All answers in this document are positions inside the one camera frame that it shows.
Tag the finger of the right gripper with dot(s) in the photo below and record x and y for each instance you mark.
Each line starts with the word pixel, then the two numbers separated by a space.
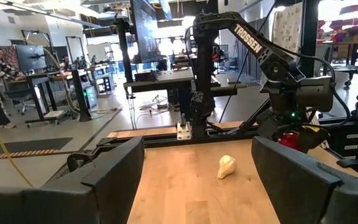
pixel 267 127

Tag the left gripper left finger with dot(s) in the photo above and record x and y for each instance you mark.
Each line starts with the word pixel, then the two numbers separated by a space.
pixel 113 186

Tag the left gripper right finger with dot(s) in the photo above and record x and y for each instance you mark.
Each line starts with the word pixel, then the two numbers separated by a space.
pixel 291 186

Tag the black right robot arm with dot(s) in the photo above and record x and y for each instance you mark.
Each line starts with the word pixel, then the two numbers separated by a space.
pixel 205 77

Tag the yellow tape piece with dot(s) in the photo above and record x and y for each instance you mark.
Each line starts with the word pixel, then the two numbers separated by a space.
pixel 311 128

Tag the black stand beam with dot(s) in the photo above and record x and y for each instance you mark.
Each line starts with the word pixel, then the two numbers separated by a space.
pixel 310 37

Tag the white garlic bulb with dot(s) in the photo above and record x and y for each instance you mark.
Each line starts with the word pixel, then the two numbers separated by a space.
pixel 227 166

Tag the black drawer cabinet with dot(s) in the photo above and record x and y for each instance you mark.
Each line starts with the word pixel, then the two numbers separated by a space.
pixel 340 146

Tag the shelf with colourful items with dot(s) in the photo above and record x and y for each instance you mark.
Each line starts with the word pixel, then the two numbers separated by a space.
pixel 346 31

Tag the patterned fabric panel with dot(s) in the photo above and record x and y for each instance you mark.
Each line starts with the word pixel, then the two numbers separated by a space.
pixel 287 25

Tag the computer tower green light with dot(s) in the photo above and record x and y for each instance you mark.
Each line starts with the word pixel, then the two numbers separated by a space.
pixel 90 98

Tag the black hazard-striped floor mat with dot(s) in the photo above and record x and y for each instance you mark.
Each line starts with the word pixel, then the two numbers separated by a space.
pixel 26 144

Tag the black desk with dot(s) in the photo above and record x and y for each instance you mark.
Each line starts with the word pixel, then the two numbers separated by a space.
pixel 166 79

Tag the wooden top desk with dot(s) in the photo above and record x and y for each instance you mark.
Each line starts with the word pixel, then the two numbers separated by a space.
pixel 39 77

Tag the office chair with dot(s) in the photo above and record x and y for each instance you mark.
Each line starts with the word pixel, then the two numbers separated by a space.
pixel 19 95

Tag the black monitor pole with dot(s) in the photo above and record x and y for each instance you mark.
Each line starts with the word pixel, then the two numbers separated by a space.
pixel 124 53

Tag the dark desk monitor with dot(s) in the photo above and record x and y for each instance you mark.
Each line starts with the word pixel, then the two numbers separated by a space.
pixel 31 57

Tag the large black monitor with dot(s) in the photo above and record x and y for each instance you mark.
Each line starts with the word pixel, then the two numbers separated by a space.
pixel 145 31

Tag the white metal mount bracket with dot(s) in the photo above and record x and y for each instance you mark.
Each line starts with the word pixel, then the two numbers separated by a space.
pixel 183 132

